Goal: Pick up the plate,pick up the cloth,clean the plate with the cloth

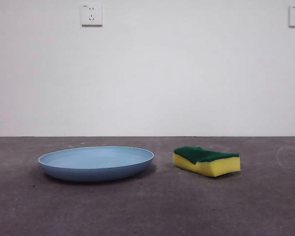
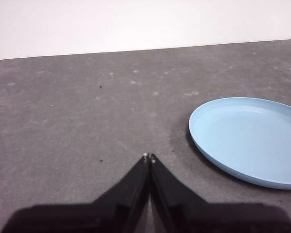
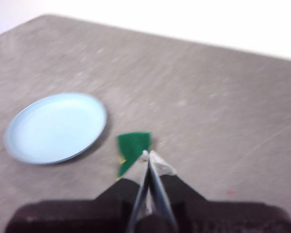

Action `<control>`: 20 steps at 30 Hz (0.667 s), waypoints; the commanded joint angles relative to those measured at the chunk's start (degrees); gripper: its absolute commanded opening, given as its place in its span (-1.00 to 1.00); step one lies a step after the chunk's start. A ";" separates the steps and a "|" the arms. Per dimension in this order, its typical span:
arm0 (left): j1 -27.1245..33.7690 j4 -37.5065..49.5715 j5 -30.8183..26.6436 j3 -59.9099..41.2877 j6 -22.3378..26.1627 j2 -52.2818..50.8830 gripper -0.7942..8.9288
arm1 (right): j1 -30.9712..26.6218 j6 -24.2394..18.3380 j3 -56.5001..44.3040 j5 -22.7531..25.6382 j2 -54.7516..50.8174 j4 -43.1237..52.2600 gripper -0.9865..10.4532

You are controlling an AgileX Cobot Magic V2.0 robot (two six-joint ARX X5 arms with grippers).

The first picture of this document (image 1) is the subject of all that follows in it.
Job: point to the yellow sponge with green pad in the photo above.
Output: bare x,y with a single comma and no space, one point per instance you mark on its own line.
216,168

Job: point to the light blue round plate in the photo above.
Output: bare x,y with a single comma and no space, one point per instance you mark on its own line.
96,164

